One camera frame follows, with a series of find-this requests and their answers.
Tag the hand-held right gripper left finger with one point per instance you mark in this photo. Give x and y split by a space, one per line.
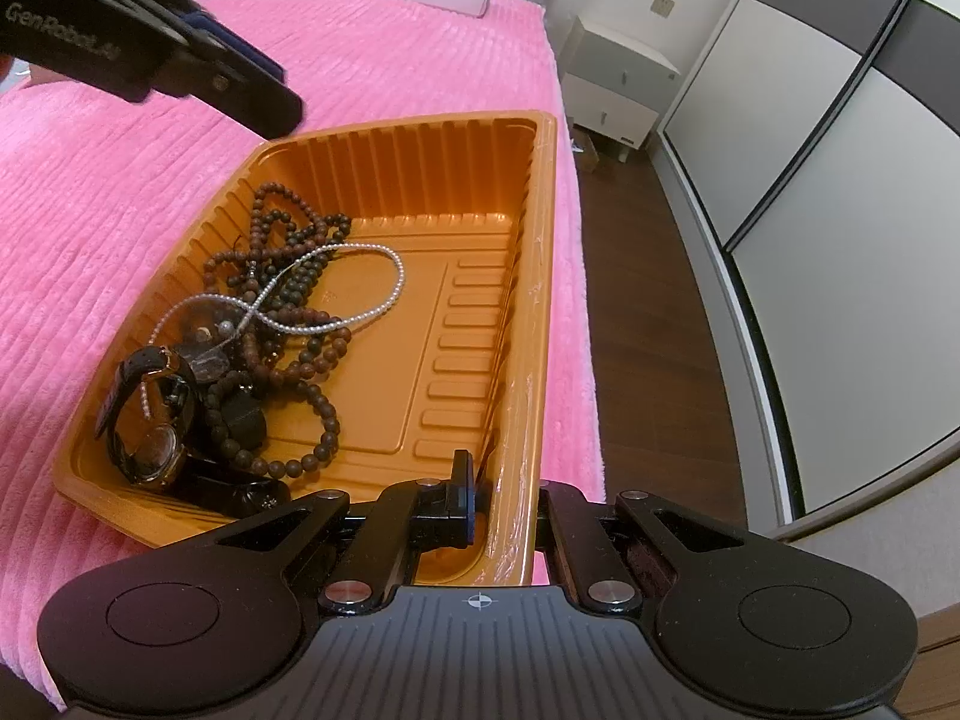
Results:
459 510

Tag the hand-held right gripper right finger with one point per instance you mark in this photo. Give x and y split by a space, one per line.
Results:
562 521

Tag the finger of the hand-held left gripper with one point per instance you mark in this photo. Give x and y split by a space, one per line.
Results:
247 49
251 101

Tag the orange plastic tray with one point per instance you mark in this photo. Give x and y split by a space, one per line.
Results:
420 315

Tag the all-black wristwatch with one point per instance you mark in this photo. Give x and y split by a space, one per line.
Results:
240 420

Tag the pink plush blanket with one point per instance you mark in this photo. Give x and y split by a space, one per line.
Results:
112 202

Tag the white nightstand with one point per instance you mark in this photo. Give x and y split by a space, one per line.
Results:
615 82

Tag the white grey sliding wardrobe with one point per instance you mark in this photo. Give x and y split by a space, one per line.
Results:
840 202

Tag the wall socket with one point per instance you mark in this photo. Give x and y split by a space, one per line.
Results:
661 4

